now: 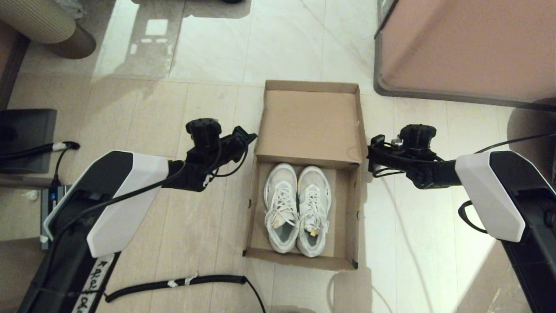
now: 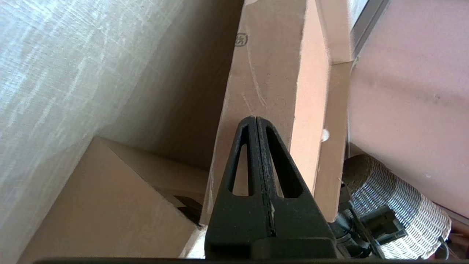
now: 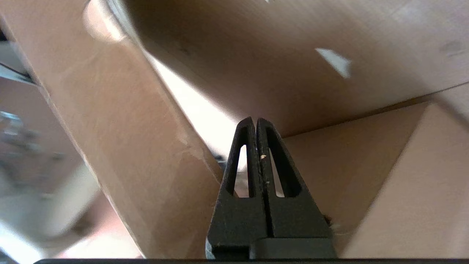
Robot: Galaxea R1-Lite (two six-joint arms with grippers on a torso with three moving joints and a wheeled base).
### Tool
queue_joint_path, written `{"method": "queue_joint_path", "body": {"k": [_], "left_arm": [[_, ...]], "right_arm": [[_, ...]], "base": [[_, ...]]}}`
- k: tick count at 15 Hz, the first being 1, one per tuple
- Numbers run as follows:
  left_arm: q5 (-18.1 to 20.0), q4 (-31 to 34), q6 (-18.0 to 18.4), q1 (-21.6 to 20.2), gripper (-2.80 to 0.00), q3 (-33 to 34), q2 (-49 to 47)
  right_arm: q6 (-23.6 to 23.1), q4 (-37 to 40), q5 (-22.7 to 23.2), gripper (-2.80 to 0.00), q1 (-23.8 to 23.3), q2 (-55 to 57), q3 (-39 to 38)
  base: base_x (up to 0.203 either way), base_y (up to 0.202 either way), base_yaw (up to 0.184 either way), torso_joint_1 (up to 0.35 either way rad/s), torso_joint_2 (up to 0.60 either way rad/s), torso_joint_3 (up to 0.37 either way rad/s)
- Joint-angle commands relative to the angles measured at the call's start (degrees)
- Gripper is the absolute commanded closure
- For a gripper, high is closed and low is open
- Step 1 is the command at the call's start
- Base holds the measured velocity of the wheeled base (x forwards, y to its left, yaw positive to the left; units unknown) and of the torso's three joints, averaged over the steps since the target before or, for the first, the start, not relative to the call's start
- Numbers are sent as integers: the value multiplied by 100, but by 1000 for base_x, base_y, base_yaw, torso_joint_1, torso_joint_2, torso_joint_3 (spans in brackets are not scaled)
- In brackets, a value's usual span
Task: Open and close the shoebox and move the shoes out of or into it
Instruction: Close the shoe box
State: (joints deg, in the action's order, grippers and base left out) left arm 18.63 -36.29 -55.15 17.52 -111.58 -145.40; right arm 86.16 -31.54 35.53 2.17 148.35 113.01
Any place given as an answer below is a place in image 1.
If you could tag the white mesh sneaker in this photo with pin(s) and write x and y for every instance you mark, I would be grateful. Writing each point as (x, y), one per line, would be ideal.
(281, 208)
(315, 208)

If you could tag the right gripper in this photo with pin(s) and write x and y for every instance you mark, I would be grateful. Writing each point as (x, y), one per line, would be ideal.
(382, 156)

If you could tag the brown cardboard shoe box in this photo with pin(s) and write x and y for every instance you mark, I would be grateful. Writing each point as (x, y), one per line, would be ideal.
(310, 126)

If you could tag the white paper scrap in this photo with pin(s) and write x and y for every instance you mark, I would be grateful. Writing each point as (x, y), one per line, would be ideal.
(29, 195)

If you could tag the dark brown furniture edge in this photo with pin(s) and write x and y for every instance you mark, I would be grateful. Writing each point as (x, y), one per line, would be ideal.
(8, 56)

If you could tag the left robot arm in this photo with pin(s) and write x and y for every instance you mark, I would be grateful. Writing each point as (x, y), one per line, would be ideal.
(121, 204)

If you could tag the brown rounded seat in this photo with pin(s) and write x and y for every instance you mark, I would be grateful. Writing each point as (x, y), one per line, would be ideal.
(17, 274)

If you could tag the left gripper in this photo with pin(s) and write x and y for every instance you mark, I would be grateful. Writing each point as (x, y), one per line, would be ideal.
(236, 145)

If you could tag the pink upholstered furniture grey trim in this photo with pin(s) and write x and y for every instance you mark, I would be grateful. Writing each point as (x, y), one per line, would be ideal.
(469, 43)

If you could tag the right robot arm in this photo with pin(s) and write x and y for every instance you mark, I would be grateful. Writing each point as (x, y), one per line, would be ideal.
(486, 187)

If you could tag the ribbed beige pouf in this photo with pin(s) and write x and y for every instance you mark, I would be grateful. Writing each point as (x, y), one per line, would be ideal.
(34, 21)

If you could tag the grey metal power device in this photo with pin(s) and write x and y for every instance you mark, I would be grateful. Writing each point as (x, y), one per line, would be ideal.
(52, 200)

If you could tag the clear plastic bag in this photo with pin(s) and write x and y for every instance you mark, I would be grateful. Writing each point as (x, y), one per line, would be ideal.
(504, 300)
(65, 5)

